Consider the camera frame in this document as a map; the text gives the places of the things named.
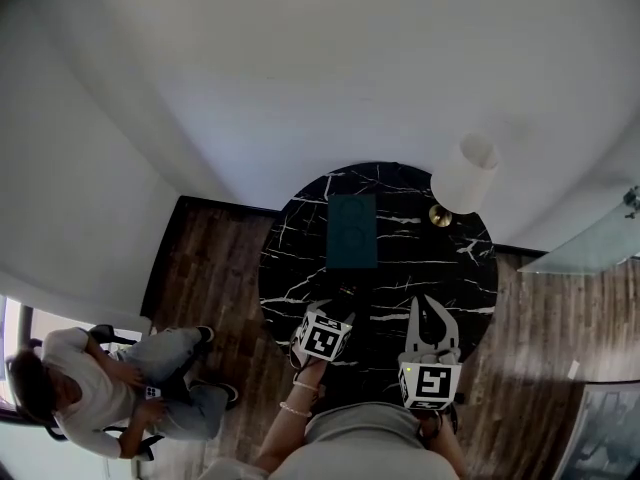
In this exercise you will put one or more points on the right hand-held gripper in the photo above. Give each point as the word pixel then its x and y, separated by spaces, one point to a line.
pixel 430 383

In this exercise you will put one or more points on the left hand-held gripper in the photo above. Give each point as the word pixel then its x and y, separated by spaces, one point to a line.
pixel 322 340

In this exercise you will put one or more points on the dark teal box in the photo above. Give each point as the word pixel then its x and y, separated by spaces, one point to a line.
pixel 351 233

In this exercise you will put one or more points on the person's right forearm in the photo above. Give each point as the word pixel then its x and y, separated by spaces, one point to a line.
pixel 450 448

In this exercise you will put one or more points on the person's left forearm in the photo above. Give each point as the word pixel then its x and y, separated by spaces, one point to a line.
pixel 287 433

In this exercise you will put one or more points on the round black marble table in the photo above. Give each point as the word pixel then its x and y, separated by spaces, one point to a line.
pixel 425 268

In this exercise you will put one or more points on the black wrist band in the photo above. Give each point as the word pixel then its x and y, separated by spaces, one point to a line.
pixel 422 430

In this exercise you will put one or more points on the person's grey top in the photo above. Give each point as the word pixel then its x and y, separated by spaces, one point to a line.
pixel 360 428

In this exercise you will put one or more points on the white paper slip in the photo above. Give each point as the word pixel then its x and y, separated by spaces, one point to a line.
pixel 574 369

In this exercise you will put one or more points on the white table lamp brass base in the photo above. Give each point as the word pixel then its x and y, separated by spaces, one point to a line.
pixel 465 178

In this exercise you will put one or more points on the frosted glass door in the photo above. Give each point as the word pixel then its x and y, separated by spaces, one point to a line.
pixel 595 248

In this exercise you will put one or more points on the framed glass panel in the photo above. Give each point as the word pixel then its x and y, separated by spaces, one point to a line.
pixel 607 438

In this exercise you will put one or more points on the black office chair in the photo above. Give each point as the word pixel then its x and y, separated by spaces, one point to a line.
pixel 105 333

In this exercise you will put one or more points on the window with black frame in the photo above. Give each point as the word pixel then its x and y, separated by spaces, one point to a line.
pixel 12 348

